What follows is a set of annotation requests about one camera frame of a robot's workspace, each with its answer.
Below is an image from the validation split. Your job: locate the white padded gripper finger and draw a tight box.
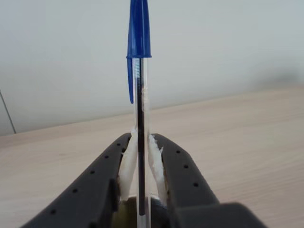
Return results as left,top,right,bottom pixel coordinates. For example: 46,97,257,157
147,133,263,228
22,129,139,228

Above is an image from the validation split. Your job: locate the blue capped ballpoint pen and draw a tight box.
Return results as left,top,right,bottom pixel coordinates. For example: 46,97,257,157
125,0,153,228

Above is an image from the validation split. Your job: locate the silver metal cup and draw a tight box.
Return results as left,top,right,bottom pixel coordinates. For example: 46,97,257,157
114,195,173,228

